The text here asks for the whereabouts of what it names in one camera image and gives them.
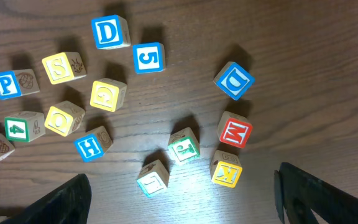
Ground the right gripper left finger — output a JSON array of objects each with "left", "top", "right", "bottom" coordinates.
[{"left": 0, "top": 174, "right": 92, "bottom": 224}]

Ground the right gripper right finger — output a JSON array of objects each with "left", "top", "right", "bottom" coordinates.
[{"left": 274, "top": 162, "right": 358, "bottom": 223}]

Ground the blue H block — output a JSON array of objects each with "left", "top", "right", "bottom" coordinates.
[{"left": 74, "top": 126, "right": 113, "bottom": 162}]

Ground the yellow O block centre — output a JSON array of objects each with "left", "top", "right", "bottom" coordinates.
[{"left": 44, "top": 101, "right": 85, "bottom": 137}]

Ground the blue I block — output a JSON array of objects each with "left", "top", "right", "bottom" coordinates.
[{"left": 136, "top": 159, "right": 170, "bottom": 197}]

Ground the green 4 block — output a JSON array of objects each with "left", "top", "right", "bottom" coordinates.
[{"left": 4, "top": 111, "right": 45, "bottom": 142}]

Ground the yellow X block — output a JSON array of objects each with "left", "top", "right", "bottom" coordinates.
[{"left": 209, "top": 150, "right": 242, "bottom": 188}]

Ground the yellow G block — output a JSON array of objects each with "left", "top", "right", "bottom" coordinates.
[{"left": 90, "top": 78, "right": 127, "bottom": 112}]

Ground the red M block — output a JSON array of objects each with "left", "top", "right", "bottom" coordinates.
[{"left": 217, "top": 111, "right": 253, "bottom": 149}]

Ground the green J block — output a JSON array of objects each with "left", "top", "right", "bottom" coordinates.
[{"left": 167, "top": 127, "right": 200, "bottom": 165}]

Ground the blue P block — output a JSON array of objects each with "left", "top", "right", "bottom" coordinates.
[{"left": 0, "top": 69, "right": 40, "bottom": 100}]

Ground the yellow S block right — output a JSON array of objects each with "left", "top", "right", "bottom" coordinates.
[{"left": 42, "top": 52, "right": 86, "bottom": 85}]

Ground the blue Q block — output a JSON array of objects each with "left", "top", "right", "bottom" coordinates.
[{"left": 213, "top": 62, "right": 255, "bottom": 100}]

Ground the blue 5 block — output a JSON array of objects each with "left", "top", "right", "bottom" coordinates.
[{"left": 132, "top": 42, "right": 166, "bottom": 74}]

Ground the blue D block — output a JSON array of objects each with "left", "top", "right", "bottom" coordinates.
[{"left": 91, "top": 15, "right": 131, "bottom": 50}]

